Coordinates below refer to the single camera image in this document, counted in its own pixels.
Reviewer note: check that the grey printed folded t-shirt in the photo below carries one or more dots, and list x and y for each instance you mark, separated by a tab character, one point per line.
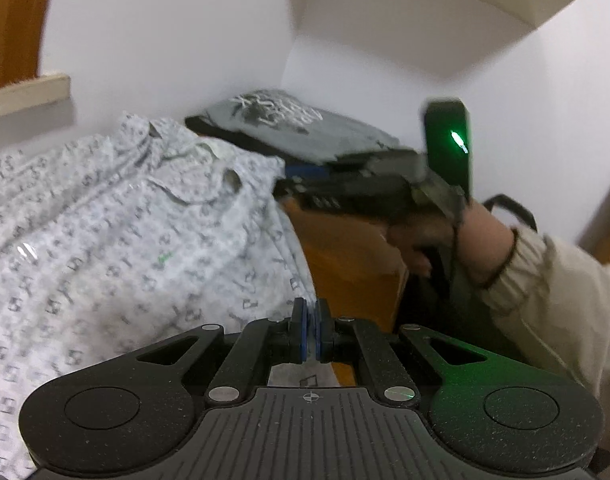
295	120

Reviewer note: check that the white patterned shirt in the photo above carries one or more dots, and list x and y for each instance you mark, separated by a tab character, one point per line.
135	235

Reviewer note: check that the beige window sill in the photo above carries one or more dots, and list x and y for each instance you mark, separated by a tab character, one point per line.
25	95

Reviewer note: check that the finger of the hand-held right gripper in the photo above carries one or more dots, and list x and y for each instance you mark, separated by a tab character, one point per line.
307	171
330	195

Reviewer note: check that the person's right forearm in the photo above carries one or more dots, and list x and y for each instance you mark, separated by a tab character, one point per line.
560	300

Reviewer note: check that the wooden window frame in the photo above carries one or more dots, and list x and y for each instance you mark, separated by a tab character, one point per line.
15	20

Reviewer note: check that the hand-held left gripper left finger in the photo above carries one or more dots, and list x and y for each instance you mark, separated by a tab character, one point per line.
300	332

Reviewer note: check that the white bookshelf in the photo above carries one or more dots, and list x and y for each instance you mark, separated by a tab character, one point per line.
410	10

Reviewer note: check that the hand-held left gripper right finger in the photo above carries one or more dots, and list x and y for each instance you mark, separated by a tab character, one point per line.
321	332

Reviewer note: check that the person's right hand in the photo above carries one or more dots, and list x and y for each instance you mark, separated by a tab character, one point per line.
480	240

